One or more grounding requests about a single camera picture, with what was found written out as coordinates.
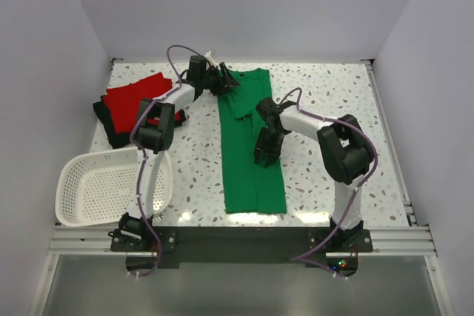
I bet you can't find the green t shirt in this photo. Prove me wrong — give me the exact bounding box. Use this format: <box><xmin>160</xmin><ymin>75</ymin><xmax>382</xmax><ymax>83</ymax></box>
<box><xmin>218</xmin><ymin>68</ymin><xmax>287</xmax><ymax>215</ymax></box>

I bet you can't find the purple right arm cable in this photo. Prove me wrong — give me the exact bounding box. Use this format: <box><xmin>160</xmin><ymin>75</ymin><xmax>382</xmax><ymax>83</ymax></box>
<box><xmin>290</xmin><ymin>87</ymin><xmax>378</xmax><ymax>269</ymax></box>

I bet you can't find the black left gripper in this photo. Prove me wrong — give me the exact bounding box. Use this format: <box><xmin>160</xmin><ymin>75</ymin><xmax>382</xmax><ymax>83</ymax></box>
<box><xmin>200</xmin><ymin>63</ymin><xmax>239</xmax><ymax>96</ymax></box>

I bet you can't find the white plastic basket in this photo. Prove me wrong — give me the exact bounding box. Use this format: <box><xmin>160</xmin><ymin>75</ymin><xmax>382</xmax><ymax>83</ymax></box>
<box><xmin>55</xmin><ymin>147</ymin><xmax>173</xmax><ymax>227</ymax></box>

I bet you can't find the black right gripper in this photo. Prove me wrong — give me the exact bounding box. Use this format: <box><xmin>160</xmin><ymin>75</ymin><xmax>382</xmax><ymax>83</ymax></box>
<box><xmin>253</xmin><ymin>127</ymin><xmax>286</xmax><ymax>166</ymax></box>

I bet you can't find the folded red t shirt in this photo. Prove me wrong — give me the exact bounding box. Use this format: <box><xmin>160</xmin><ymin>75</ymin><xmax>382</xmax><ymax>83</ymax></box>
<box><xmin>103</xmin><ymin>73</ymin><xmax>173</xmax><ymax>134</ymax></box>

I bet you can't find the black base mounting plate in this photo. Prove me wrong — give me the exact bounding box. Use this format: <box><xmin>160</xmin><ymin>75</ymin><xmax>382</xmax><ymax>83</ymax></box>
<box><xmin>108</xmin><ymin>226</ymin><xmax>374</xmax><ymax>276</ymax></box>

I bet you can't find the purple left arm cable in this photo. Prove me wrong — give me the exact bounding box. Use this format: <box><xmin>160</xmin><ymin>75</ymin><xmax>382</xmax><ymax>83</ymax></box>
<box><xmin>125</xmin><ymin>44</ymin><xmax>208</xmax><ymax>278</ymax></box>

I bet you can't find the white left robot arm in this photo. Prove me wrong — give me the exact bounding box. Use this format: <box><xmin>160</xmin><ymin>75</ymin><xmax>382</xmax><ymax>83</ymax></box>
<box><xmin>118</xmin><ymin>51</ymin><xmax>240</xmax><ymax>251</ymax></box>

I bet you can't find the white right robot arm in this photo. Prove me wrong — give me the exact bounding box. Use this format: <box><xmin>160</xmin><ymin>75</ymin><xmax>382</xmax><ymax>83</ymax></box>
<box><xmin>254</xmin><ymin>98</ymin><xmax>378</xmax><ymax>252</ymax></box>

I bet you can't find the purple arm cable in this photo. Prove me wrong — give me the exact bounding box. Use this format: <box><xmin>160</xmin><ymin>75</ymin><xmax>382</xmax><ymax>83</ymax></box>
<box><xmin>125</xmin><ymin>44</ymin><xmax>208</xmax><ymax>278</ymax></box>
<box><xmin>290</xmin><ymin>87</ymin><xmax>378</xmax><ymax>269</ymax></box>

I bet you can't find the folded black t shirt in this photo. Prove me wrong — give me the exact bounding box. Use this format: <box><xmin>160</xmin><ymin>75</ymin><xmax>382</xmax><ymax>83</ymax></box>
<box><xmin>92</xmin><ymin>77</ymin><xmax>188</xmax><ymax>149</ymax></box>

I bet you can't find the aluminium front rail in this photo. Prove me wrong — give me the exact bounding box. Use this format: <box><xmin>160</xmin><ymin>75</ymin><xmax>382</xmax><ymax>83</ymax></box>
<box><xmin>48</xmin><ymin>225</ymin><xmax>437</xmax><ymax>257</ymax></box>

